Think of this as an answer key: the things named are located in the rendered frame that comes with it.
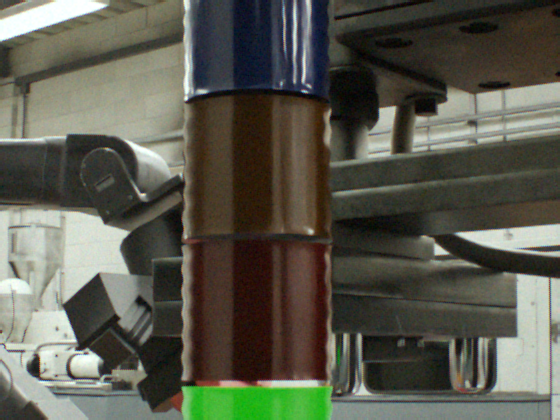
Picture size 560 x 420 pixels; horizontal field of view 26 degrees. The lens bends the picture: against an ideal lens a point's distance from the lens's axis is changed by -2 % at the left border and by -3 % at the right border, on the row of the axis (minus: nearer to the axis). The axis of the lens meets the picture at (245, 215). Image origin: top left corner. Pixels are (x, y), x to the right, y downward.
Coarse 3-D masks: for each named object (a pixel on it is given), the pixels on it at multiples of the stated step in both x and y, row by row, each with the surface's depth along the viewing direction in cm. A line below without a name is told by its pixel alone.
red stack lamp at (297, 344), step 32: (192, 256) 30; (224, 256) 29; (256, 256) 29; (288, 256) 29; (320, 256) 30; (192, 288) 30; (224, 288) 29; (256, 288) 29; (288, 288) 29; (320, 288) 30; (192, 320) 30; (224, 320) 29; (256, 320) 29; (288, 320) 29; (320, 320) 30; (192, 352) 30; (224, 352) 29; (256, 352) 29; (288, 352) 29; (320, 352) 29
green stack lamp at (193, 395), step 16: (192, 400) 29; (208, 400) 29; (224, 400) 29; (240, 400) 29; (256, 400) 29; (272, 400) 29; (288, 400) 29; (304, 400) 29; (320, 400) 29; (192, 416) 29; (208, 416) 29; (224, 416) 29; (240, 416) 29; (256, 416) 29; (272, 416) 29; (288, 416) 29; (304, 416) 29; (320, 416) 29
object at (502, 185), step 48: (336, 96) 58; (336, 144) 59; (480, 144) 51; (528, 144) 49; (336, 192) 55; (384, 192) 54; (432, 192) 52; (480, 192) 51; (528, 192) 49; (336, 240) 55; (384, 240) 58; (432, 240) 62; (336, 288) 51; (384, 288) 54; (432, 288) 57; (480, 288) 61; (336, 336) 53; (384, 336) 58; (432, 336) 59; (480, 336) 61; (336, 384) 52; (480, 384) 62
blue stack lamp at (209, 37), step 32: (192, 0) 31; (224, 0) 30; (256, 0) 30; (288, 0) 30; (320, 0) 31; (192, 32) 31; (224, 32) 30; (256, 32) 30; (288, 32) 30; (320, 32) 31; (192, 64) 31; (224, 64) 30; (256, 64) 30; (288, 64) 30; (320, 64) 31; (192, 96) 30; (288, 96) 30; (320, 96) 30
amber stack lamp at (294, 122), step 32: (224, 96) 30; (256, 96) 29; (192, 128) 30; (224, 128) 30; (256, 128) 29; (288, 128) 30; (320, 128) 30; (192, 160) 30; (224, 160) 29; (256, 160) 29; (288, 160) 29; (320, 160) 30; (192, 192) 30; (224, 192) 29; (256, 192) 29; (288, 192) 29; (320, 192) 30; (192, 224) 30; (224, 224) 29; (256, 224) 29; (288, 224) 29; (320, 224) 30
